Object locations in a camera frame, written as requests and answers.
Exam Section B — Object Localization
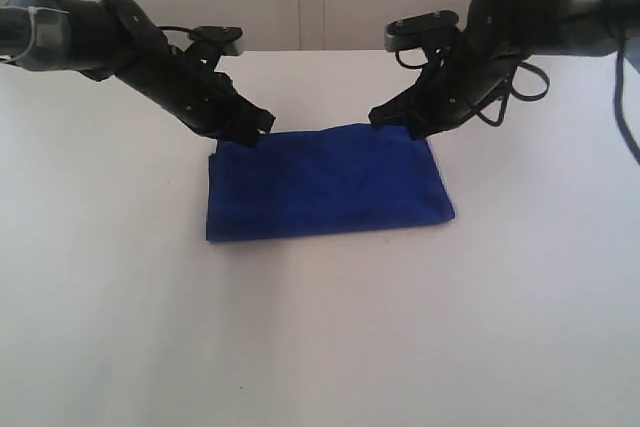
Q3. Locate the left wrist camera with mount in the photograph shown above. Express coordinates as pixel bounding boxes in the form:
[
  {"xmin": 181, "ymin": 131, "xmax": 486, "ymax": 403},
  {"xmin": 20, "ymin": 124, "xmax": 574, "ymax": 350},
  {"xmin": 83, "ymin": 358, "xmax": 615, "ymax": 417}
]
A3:
[{"xmin": 186, "ymin": 26, "xmax": 244, "ymax": 69}]

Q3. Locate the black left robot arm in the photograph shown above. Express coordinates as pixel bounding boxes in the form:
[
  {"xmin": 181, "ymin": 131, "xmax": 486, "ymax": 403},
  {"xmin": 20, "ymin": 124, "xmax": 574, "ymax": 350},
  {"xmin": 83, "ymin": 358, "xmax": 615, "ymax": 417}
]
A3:
[{"xmin": 1, "ymin": 0, "xmax": 275, "ymax": 147}]

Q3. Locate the blue towel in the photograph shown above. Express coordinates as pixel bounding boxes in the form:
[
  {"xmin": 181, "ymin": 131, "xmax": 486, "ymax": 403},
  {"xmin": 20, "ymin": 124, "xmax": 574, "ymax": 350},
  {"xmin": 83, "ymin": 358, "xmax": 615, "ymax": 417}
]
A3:
[{"xmin": 205, "ymin": 124, "xmax": 455, "ymax": 242}]

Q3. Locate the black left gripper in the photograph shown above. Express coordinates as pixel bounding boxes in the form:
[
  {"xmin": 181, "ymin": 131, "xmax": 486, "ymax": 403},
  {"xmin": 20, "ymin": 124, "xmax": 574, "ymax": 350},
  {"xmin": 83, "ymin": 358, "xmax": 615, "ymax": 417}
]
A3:
[{"xmin": 164, "ymin": 46, "xmax": 276, "ymax": 147}]

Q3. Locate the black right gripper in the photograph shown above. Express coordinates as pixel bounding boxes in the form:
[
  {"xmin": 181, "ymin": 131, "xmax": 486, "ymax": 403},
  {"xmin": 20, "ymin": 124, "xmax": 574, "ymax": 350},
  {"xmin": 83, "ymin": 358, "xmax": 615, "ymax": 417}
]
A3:
[{"xmin": 368, "ymin": 47, "xmax": 515, "ymax": 140}]

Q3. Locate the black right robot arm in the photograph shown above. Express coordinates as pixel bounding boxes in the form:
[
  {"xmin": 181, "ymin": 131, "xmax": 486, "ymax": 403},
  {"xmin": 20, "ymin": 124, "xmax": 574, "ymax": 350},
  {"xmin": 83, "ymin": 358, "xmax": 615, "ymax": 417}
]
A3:
[{"xmin": 369, "ymin": 0, "xmax": 639, "ymax": 139}]

